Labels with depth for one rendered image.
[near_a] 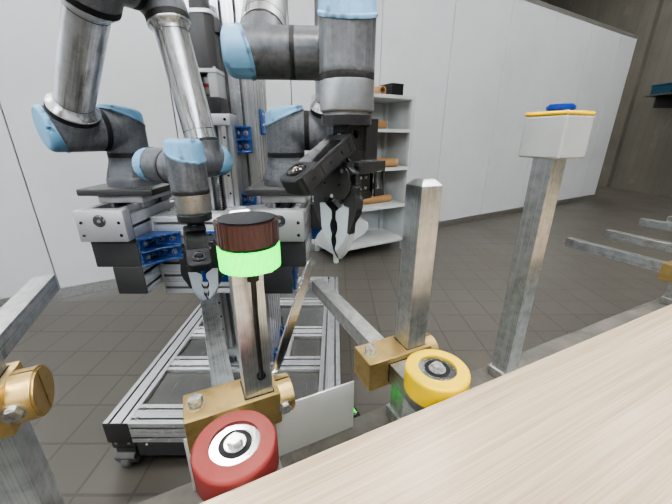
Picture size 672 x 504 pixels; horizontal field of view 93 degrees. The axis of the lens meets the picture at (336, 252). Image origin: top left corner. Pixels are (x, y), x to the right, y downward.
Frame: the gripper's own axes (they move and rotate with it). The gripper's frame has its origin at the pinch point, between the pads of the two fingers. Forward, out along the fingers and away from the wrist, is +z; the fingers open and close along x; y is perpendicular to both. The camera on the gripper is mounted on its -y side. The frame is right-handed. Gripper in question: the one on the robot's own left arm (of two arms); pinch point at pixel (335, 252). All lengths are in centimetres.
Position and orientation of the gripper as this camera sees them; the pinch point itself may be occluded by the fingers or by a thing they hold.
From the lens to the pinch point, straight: 50.7
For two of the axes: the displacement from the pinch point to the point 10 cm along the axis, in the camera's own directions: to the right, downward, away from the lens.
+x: -7.1, -2.4, 6.7
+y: 7.1, -2.4, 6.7
